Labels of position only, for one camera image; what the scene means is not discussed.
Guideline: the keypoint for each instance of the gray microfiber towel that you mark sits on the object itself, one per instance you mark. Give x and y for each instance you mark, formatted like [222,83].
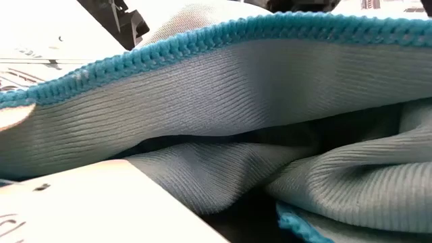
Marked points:
[202,20]

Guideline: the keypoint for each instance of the light blue microfiber towel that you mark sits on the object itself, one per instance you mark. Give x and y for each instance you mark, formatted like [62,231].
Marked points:
[202,94]

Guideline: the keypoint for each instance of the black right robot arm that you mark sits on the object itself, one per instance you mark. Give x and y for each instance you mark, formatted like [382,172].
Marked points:
[428,6]

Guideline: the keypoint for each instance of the white paper towel label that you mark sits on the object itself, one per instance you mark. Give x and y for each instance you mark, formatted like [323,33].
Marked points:
[101,202]

